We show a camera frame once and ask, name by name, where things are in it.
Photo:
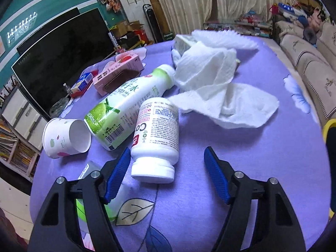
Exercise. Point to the dark neck pillow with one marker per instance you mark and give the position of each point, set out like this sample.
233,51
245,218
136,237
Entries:
309,35

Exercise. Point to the white milk carton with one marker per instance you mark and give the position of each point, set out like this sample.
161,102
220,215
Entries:
182,43

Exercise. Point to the purple floral tablecloth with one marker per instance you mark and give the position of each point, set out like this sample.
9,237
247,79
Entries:
262,149

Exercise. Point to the green label drink bottle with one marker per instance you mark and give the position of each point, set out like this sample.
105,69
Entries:
123,102

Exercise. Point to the pink carton box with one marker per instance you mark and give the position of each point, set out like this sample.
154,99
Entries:
123,63

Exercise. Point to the artificial flower bunch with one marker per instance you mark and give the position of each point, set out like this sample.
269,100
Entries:
110,1

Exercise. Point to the black tower fan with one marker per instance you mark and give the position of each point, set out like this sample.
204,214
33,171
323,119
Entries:
153,23

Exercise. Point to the stack of shelved books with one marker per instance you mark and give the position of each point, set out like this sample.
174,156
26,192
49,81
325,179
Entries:
8,136

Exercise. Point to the small clear bottle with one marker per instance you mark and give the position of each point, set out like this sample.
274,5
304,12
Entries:
67,90

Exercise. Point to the white paper cup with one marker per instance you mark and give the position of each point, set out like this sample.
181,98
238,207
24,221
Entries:
57,136

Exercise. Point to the pile of plush toys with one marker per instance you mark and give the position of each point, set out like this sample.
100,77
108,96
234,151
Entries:
312,18

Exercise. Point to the row of books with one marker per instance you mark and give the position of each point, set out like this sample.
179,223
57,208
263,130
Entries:
236,27

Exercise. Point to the cardboard box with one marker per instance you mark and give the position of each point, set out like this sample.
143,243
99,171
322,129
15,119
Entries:
126,27

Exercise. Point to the beige sofa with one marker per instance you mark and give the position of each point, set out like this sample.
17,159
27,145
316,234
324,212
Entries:
307,60

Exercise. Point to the white television cabinet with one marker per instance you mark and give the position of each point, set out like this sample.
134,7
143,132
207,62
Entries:
21,110

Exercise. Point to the yellow rimmed dark bin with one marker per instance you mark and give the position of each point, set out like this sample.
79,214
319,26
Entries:
329,126

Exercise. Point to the small blue white box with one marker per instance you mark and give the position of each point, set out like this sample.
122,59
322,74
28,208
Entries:
84,80

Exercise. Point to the black television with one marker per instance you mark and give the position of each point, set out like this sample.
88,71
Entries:
57,57

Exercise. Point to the glass ashtray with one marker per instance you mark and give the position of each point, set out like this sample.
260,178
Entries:
59,107

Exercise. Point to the white paper towel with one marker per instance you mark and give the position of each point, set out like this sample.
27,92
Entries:
204,71

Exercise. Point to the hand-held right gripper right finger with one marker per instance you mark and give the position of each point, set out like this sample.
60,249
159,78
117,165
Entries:
215,173

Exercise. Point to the blue star print bag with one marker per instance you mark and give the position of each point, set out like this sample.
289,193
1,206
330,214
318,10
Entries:
287,8

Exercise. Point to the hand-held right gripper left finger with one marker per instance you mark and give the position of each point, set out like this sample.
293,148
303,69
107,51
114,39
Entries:
118,173

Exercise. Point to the white pill bottle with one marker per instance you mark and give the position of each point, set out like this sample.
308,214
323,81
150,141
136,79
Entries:
157,136

